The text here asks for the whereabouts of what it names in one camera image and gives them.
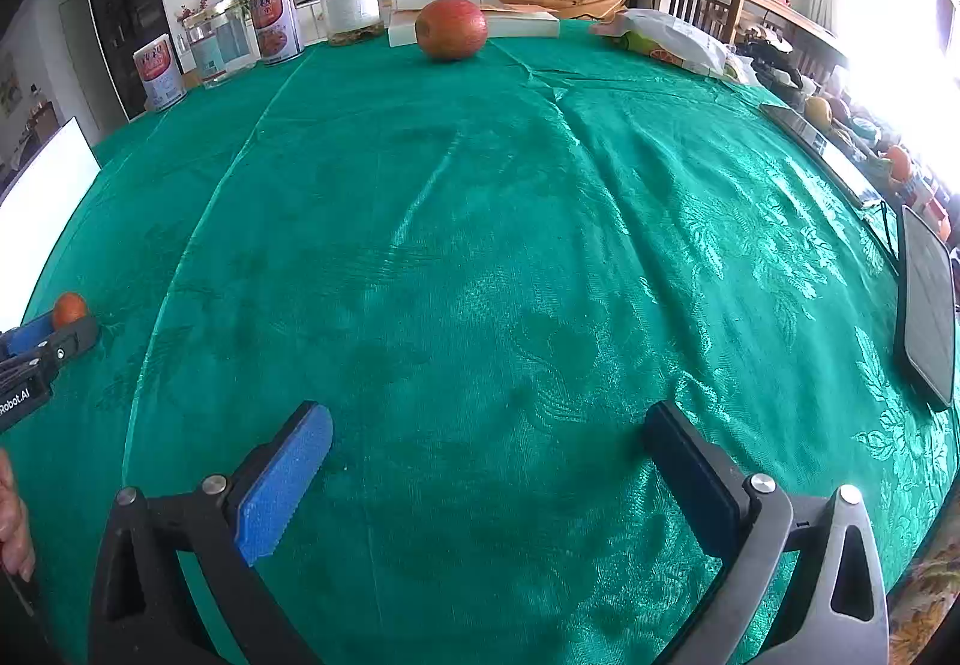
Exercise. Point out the person's left hand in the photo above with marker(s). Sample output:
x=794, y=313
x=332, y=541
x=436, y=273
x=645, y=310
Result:
x=15, y=522

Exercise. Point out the white cardboard box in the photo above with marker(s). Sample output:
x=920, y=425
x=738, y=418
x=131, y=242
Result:
x=45, y=200

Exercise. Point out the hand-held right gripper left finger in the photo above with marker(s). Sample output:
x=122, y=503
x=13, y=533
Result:
x=281, y=485

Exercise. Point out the large red apple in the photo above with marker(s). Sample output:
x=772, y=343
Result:
x=451, y=29

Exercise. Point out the small orange tangerine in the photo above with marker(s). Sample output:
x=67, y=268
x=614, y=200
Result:
x=69, y=310

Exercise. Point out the flat yellow white box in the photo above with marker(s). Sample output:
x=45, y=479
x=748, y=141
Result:
x=525, y=24

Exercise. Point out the white plastic bag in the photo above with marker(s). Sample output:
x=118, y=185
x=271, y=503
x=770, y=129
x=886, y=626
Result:
x=667, y=43

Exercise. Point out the glass jar silver lid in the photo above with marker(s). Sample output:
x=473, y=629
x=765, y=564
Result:
x=217, y=50

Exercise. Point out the red flower arrangement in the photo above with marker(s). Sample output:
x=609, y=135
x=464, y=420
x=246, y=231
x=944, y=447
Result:
x=192, y=9

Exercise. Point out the black smartphone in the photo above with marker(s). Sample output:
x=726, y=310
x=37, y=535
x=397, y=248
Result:
x=928, y=305

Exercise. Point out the basket of assorted fruit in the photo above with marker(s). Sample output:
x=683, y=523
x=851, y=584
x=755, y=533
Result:
x=862, y=136

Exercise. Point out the clear jar black lid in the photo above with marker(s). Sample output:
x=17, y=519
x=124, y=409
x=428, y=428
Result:
x=349, y=5

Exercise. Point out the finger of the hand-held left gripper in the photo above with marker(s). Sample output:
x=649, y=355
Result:
x=75, y=339
x=26, y=337

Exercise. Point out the floral patterned sofa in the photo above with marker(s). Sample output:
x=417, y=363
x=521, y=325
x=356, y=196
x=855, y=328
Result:
x=930, y=605

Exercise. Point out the pink label tin can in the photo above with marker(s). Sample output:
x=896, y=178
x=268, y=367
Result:
x=160, y=76
x=276, y=24

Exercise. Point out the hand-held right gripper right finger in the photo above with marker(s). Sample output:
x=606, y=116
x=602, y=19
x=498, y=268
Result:
x=694, y=485

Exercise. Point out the green tablecloth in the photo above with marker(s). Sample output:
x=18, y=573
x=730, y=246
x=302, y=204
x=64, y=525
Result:
x=487, y=298

